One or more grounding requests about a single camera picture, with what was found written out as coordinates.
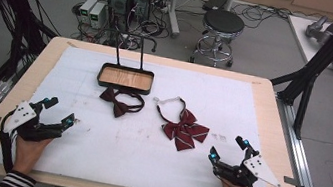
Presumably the person's left hand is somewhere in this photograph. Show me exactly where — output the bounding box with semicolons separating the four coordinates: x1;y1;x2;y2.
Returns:
10;132;54;179

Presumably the black power adapter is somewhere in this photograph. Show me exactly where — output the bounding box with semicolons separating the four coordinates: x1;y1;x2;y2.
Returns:
201;0;230;15

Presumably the white foam mat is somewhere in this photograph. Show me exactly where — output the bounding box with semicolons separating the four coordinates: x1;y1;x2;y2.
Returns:
0;35;292;187

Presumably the black round stool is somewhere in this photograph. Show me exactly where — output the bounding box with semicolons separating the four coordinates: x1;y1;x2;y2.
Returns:
188;5;248;71

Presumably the white floor board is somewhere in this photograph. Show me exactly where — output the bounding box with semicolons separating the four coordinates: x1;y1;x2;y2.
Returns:
280;14;333;71

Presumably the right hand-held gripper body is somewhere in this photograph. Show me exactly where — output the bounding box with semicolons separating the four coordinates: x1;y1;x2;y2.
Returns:
210;142;288;187

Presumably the white table leg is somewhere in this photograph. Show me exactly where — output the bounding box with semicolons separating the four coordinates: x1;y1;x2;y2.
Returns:
162;0;185;40

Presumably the white power supply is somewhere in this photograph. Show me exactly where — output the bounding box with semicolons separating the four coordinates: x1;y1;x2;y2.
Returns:
76;0;99;26
86;1;109;31

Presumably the black tray with wooden bottom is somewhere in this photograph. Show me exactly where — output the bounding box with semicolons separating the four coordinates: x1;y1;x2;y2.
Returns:
95;28;161;97

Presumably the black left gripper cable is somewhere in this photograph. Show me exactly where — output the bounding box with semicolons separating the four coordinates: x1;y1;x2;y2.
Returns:
0;107;24;175

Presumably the wooden table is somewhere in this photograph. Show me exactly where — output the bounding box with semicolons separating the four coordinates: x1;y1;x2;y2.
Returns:
0;27;328;187

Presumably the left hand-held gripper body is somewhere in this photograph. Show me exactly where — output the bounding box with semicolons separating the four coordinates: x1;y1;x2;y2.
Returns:
0;97;69;148

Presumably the striped red bow tie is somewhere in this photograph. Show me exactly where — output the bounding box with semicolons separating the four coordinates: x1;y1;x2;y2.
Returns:
145;93;215;156

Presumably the dark red bow tie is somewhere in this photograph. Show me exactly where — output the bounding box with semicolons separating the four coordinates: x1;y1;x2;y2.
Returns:
95;84;147;123

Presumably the tangle of floor cables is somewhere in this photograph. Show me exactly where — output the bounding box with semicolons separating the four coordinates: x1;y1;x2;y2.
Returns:
225;0;333;53

